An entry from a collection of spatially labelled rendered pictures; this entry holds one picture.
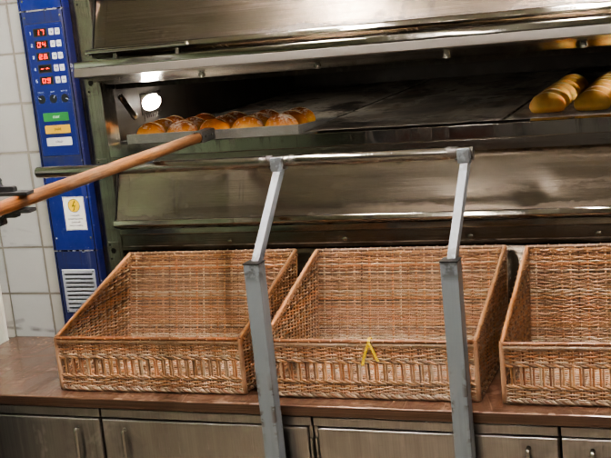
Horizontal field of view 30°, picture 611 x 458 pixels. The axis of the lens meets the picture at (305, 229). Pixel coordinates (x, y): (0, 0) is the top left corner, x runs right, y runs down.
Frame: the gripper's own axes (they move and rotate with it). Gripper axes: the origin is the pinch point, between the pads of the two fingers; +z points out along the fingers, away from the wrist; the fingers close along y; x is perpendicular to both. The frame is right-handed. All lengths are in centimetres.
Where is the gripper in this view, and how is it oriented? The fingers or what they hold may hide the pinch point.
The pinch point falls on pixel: (17, 201)
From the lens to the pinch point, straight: 249.7
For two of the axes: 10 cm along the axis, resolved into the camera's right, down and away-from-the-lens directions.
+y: 0.9, 9.8, 2.0
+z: 9.4, -0.2, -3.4
